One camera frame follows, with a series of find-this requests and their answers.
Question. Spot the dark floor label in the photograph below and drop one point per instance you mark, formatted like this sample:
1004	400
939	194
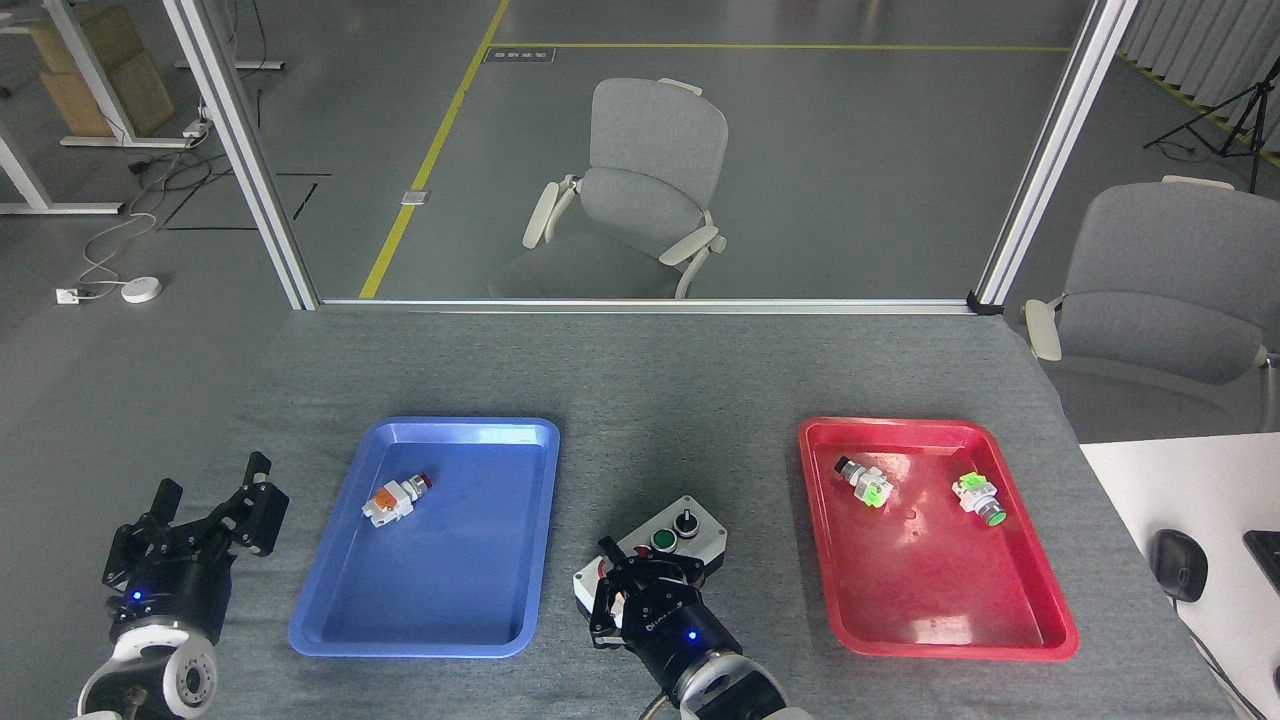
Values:
518	55

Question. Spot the red plastic tray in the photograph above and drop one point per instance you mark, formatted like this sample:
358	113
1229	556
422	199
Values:
930	580

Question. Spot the white ribbed partition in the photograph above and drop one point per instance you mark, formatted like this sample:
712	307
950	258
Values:
1200	50

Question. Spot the black tripod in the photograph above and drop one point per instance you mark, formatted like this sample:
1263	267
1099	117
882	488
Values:
1225	115

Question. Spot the green push button green block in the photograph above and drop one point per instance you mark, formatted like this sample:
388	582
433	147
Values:
979	497

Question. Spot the silver aluminium crossbar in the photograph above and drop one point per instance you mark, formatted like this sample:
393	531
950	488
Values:
640	306

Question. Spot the white desk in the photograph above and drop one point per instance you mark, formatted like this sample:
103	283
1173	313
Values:
1190	500

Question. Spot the blue plastic tray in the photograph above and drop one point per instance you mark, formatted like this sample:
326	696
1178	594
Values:
450	560

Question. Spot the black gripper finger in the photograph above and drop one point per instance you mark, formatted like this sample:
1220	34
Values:
610	615
650	572
255	510
140	535

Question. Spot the red push button orange block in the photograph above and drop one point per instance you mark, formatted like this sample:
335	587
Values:
392	503

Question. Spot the white desk frame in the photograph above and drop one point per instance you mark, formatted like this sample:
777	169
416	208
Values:
70	100

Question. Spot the grey floor socket plate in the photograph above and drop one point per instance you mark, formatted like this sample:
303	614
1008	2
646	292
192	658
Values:
415	197

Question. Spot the brown cardboard box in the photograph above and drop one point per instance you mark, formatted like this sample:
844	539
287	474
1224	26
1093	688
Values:
105	70

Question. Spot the white round floor device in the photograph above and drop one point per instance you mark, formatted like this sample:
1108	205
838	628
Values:
141	290

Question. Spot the grey office chair white armrests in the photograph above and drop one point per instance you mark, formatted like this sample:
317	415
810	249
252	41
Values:
1160	310
640	190

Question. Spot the white power socket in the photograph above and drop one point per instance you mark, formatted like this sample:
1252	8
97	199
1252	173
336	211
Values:
68	296

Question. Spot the silver aluminium post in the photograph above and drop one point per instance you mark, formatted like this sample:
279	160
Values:
1050	150
245	150

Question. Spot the black computer mouse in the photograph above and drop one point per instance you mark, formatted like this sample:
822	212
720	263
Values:
1179	565

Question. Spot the grey control box with buttons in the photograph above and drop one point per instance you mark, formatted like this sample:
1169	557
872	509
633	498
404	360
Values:
680	535

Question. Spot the black knob switch green block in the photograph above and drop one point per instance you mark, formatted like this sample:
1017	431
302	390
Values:
863	480

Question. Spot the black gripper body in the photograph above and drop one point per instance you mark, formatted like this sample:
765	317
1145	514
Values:
175	585
680	630

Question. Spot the black keyboard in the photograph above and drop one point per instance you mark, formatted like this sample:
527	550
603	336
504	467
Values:
1264	548

